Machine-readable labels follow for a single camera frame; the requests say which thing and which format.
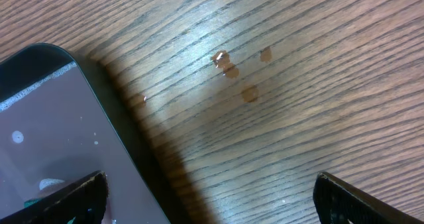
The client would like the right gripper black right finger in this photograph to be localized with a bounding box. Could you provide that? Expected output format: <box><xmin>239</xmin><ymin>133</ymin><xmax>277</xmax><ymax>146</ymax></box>
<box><xmin>313</xmin><ymin>172</ymin><xmax>423</xmax><ymax>224</ymax></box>

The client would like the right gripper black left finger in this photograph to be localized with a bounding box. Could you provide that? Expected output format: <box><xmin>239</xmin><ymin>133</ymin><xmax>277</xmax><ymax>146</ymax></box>
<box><xmin>1</xmin><ymin>170</ymin><xmax>109</xmax><ymax>224</ymax></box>

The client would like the green sponge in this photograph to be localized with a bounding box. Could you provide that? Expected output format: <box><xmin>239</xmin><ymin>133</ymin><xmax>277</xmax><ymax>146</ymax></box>
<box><xmin>24</xmin><ymin>198</ymin><xmax>42</xmax><ymax>208</ymax></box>

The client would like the black tray with water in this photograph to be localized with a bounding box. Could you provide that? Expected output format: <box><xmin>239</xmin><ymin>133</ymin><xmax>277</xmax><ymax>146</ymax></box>
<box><xmin>1</xmin><ymin>43</ymin><xmax>190</xmax><ymax>223</ymax></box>

